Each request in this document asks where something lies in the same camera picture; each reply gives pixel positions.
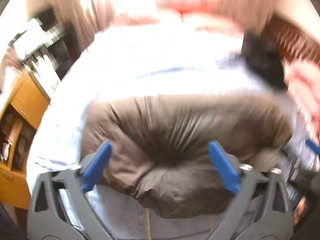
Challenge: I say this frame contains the brown hooded puffer jacket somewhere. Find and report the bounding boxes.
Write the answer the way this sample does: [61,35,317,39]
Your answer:
[80,93,292,218]

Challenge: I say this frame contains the orange carrot plush pillow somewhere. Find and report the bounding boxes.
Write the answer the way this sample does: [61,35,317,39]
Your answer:
[156,0,236,18]

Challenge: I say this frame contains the white printer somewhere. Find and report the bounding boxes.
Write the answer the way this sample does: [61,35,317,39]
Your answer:
[13,18,53,60]

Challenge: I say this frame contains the blue and pink bedspread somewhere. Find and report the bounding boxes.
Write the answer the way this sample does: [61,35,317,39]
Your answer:
[26,17,313,240]

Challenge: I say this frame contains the person's right hand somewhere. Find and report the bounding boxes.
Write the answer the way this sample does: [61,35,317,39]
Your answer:
[293,197,309,226]

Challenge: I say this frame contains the black desk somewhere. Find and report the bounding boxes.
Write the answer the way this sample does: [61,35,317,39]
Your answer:
[34,7,80,79]

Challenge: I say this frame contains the pink floral curtain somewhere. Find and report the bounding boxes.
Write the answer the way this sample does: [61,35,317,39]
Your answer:
[50,0,276,49]

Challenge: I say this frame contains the dark wooden headboard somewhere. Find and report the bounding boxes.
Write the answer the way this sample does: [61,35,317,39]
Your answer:
[262,14,319,66]

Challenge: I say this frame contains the black puffer jacket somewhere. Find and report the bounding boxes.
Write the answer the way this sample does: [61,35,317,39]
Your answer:
[240,30,287,90]

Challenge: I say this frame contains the white floral paper bag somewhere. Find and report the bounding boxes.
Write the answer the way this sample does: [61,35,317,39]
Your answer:
[31,55,61,98]

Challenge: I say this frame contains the pink folded garment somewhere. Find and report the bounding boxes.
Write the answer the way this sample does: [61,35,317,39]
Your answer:
[284,59,319,145]

